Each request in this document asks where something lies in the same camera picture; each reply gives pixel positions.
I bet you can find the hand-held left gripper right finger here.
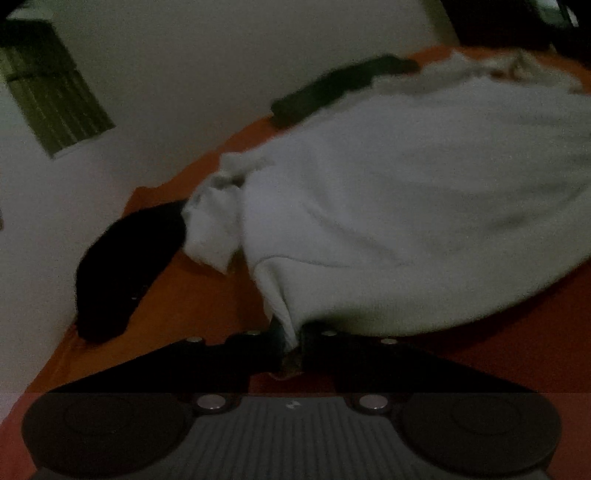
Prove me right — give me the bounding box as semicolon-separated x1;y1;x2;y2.
299;323;539;415

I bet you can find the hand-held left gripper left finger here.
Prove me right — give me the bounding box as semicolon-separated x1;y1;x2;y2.
62;322;284;415

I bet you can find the white garment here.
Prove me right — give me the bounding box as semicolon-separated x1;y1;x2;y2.
181;48;591;348

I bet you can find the orange bed sheet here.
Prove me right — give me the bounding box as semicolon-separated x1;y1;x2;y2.
0;45;591;480

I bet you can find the black cloth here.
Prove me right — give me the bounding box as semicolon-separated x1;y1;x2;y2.
74;199;188;343

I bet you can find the dark folded cloth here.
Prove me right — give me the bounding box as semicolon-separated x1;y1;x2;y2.
270;54;421;130

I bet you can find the louvered window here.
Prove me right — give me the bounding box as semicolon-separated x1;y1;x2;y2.
0;16;116;160

